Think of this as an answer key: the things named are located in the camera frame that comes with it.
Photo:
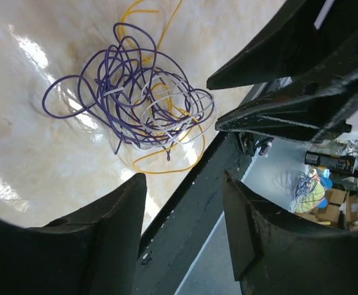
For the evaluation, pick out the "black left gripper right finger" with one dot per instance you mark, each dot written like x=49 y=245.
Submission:
x=274 y=251

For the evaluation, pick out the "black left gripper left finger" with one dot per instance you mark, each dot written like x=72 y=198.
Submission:
x=92 y=250

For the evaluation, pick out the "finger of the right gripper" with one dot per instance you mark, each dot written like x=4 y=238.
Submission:
x=300 y=112
x=289 y=44

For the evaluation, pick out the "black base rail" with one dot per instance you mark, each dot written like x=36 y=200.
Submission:
x=175 y=237

